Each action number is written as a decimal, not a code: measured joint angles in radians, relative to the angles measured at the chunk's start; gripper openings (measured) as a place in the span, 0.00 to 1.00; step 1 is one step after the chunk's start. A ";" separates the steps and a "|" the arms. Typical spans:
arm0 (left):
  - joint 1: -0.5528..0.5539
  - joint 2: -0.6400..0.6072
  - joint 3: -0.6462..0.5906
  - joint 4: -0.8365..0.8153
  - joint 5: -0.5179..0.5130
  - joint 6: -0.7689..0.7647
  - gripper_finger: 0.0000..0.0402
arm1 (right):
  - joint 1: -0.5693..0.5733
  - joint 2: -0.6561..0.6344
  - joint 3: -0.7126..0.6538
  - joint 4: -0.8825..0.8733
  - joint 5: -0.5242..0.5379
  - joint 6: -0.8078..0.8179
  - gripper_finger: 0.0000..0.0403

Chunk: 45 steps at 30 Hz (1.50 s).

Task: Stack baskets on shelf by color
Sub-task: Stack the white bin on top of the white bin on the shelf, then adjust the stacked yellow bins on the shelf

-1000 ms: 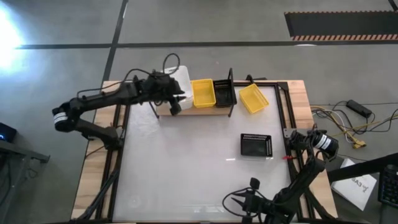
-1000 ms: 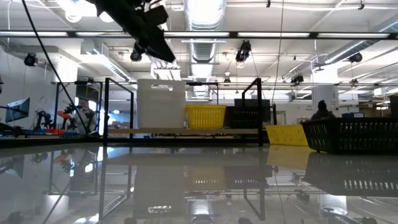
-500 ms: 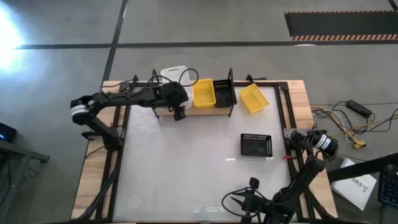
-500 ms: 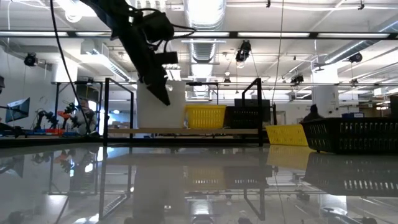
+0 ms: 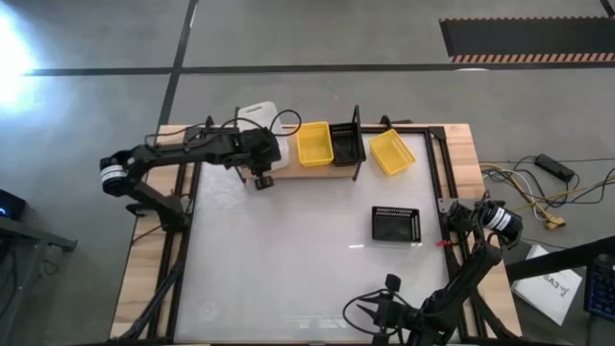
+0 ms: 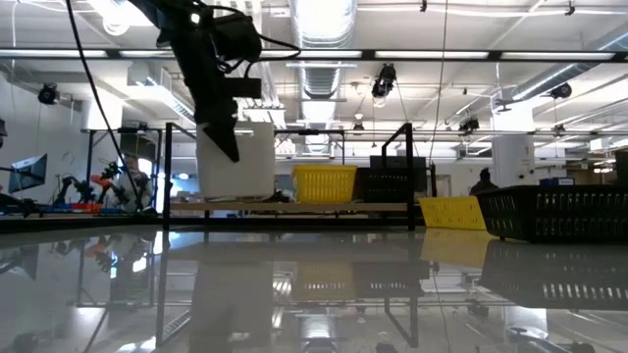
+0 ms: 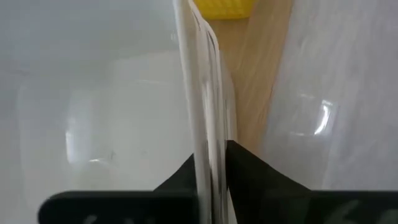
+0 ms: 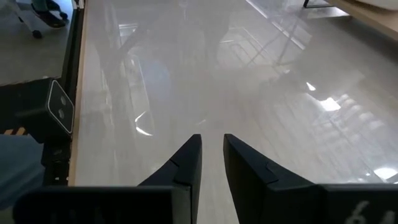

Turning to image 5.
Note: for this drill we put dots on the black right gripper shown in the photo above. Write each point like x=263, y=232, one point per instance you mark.
x=396, y=317

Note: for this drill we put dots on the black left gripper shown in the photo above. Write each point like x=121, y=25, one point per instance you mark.
x=262, y=149

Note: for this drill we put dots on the white plastic basket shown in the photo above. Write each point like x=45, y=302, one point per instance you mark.
x=254, y=115

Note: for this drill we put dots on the yellow plastic basket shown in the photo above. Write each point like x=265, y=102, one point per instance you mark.
x=314, y=144
x=391, y=153

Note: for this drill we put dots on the black slotted plastic basket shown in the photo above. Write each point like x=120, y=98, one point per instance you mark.
x=347, y=144
x=396, y=226

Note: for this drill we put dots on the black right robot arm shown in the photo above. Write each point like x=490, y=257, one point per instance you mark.
x=473, y=262

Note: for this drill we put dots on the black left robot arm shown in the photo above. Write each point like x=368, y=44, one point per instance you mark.
x=182, y=151

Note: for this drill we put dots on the small red tag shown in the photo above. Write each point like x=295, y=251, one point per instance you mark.
x=444, y=243

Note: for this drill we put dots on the white printed box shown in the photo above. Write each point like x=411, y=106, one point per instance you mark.
x=548, y=288

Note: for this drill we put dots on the black metal bar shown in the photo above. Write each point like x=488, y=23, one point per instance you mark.
x=552, y=259

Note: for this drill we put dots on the blue-lit keyboard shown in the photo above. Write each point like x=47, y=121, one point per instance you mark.
x=603, y=288

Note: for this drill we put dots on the black power adapter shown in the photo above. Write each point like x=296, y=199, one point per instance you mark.
x=555, y=167

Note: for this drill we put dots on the grey metal stand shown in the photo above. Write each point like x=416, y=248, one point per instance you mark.
x=29, y=233

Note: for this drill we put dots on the black device with blue light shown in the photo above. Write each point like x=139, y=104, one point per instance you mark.
x=12, y=204

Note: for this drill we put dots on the black hazard-striped floor mat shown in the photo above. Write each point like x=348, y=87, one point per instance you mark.
x=528, y=38

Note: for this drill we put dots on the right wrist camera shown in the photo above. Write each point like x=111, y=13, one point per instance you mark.
x=393, y=282

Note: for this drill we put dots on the wooden shelf with black frame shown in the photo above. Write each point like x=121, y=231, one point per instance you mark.
x=312, y=172

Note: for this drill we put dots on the black aluminium table frame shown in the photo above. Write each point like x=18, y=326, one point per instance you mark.
x=175, y=307

